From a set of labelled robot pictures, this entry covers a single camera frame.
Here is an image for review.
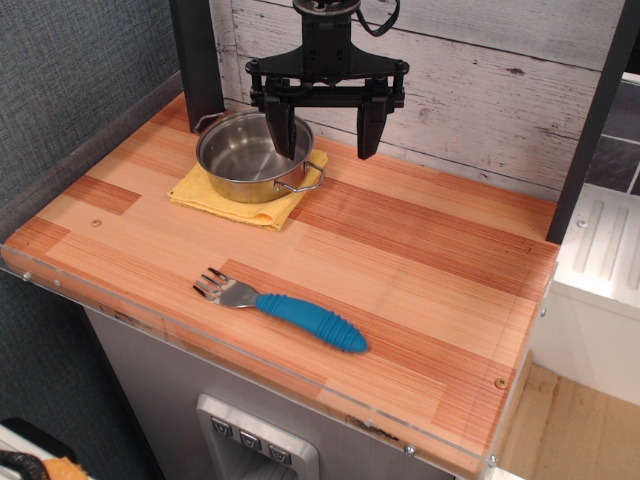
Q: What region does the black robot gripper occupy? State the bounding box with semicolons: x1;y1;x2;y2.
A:
246;9;409;160

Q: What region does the blue handled metal fork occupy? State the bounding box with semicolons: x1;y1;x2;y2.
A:
193;267;368;353

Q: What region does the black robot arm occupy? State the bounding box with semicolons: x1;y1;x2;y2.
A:
246;1;409;159

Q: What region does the stainless steel pot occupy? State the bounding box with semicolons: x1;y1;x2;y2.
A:
196;111;325;204

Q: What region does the yellow folded cloth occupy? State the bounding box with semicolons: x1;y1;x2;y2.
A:
168;164;309;232

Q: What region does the clear acrylic table edge guard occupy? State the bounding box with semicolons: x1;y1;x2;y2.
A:
3;235;557;479

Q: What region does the white ribbed toy sink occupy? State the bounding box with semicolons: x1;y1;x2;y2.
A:
529;185;639;404

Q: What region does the silver dispenser panel with buttons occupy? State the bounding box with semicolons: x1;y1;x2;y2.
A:
197;394;320;479

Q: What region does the orange and black object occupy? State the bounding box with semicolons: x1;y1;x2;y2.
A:
1;418;91;480

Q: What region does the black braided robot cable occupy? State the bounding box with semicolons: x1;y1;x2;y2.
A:
352;0;401;37

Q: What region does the left dark metal post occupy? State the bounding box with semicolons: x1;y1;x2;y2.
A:
169;0;225;131

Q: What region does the dark metal post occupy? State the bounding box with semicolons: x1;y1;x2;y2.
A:
169;0;225;131
546;0;639;245

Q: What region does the right dark metal post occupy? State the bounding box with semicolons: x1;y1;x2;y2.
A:
546;0;639;245

